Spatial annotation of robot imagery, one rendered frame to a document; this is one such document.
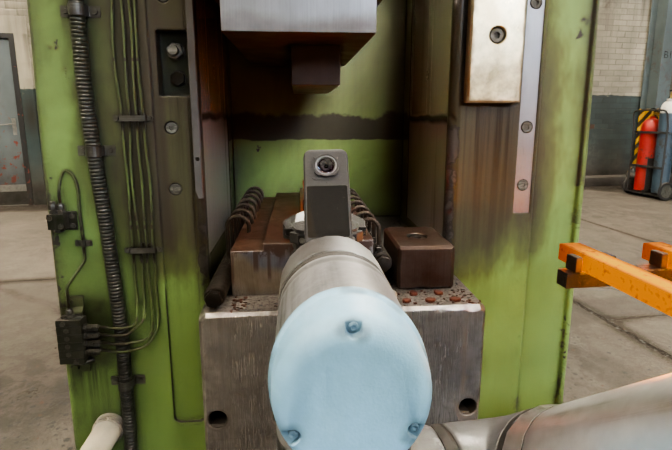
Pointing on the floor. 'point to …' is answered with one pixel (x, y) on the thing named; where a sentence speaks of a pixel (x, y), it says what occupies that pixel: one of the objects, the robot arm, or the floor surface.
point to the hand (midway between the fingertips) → (320, 210)
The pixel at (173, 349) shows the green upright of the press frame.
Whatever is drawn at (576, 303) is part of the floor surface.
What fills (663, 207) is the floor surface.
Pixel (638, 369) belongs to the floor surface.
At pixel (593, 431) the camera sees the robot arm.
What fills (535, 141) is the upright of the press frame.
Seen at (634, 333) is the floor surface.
